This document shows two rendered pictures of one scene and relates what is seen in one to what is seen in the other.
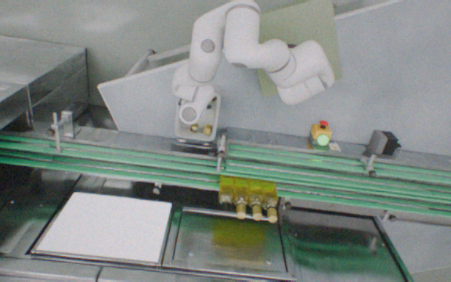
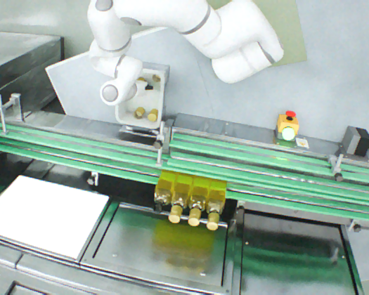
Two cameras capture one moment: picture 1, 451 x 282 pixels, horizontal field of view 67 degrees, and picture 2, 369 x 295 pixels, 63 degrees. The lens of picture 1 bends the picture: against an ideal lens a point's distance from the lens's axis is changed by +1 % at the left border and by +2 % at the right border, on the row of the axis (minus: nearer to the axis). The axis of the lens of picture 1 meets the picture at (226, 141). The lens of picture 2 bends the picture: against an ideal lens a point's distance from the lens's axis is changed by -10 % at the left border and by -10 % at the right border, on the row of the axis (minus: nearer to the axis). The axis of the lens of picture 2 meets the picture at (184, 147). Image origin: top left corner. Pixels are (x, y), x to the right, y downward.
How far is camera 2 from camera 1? 35 cm
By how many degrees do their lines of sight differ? 9
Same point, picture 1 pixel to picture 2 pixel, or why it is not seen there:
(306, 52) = (234, 10)
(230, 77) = (180, 55)
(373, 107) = (347, 99)
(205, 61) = (99, 22)
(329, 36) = (288, 8)
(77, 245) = (7, 228)
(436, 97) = not seen: outside the picture
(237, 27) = not seen: outside the picture
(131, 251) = (53, 243)
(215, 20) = not seen: outside the picture
